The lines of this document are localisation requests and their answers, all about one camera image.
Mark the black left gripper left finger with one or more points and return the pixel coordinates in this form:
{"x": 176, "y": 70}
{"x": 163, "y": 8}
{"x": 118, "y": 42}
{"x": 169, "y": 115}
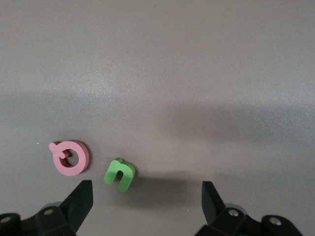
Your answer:
{"x": 66, "y": 216}

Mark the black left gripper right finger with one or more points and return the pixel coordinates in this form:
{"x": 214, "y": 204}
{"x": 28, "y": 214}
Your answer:
{"x": 221, "y": 221}

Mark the green foam letter u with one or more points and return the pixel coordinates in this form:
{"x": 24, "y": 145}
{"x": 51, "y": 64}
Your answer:
{"x": 123, "y": 168}

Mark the pink foam letter Q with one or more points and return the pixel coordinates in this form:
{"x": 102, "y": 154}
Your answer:
{"x": 81, "y": 159}

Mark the brown table mat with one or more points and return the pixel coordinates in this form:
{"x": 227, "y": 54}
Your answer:
{"x": 157, "y": 61}

